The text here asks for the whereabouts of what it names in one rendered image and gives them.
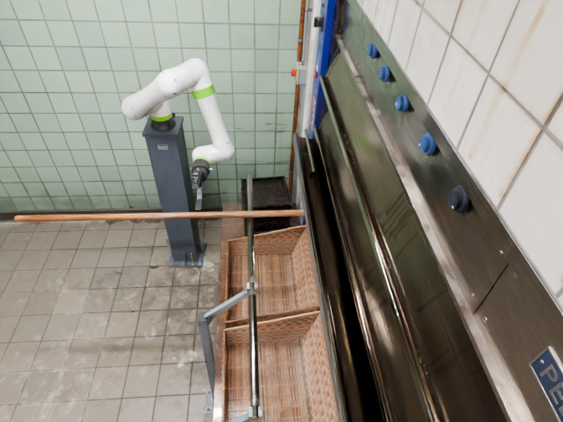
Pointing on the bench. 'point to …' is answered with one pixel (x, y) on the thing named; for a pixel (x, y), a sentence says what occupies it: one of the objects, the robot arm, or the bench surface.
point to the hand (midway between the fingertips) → (196, 198)
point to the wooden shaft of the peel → (157, 215)
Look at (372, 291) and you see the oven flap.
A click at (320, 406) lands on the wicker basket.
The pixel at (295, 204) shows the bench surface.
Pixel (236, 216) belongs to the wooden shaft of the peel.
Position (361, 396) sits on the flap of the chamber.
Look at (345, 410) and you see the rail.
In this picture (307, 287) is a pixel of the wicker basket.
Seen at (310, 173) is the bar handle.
